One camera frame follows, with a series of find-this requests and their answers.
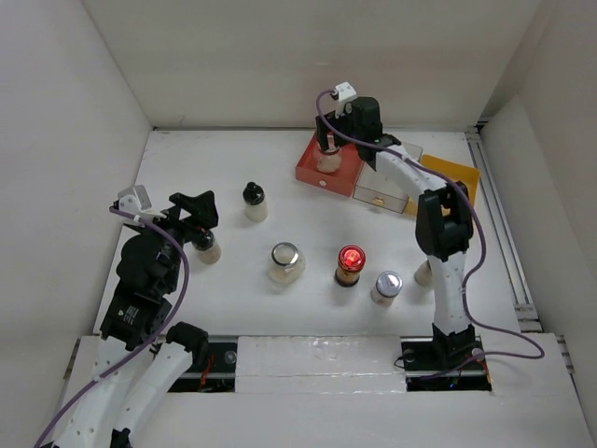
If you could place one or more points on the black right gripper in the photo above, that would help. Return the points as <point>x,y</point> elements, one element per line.
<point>330,119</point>

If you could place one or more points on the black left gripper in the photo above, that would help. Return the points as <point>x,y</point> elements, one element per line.
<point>202,209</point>

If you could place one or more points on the glass jar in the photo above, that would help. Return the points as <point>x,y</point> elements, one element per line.
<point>328,162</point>
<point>287,263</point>

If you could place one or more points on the black-capped white bottle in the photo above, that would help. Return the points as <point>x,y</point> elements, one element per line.
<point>255,205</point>

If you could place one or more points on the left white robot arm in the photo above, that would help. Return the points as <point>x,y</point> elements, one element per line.
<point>141,352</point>

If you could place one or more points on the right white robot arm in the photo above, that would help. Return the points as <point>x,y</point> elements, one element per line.
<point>444,220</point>

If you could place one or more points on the black-capped bottle near left gripper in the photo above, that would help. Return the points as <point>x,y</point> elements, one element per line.
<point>207,247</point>

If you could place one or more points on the red plastic bin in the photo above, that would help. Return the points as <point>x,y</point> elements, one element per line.
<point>336,173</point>

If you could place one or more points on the clear plastic bin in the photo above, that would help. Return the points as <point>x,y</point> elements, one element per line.
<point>378,190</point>

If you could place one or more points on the red-capped dark sauce bottle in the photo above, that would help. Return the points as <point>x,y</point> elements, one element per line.
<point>351,261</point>

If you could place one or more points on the yellow plastic bin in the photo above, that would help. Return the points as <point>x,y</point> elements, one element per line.
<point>455,171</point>

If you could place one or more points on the silver-lid small jar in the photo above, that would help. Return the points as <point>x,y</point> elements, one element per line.
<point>387,287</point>

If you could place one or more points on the silver-capped white shaker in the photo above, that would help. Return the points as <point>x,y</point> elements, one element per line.
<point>423,275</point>

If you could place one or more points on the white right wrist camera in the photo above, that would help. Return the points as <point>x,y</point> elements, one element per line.
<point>342,95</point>

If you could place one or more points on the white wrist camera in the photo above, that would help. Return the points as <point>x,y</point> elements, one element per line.
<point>342,95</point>
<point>135,201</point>

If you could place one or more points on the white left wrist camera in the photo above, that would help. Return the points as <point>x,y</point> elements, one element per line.
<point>135,201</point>

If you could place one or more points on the aluminium side rail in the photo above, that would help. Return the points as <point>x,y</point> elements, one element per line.
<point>529,321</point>

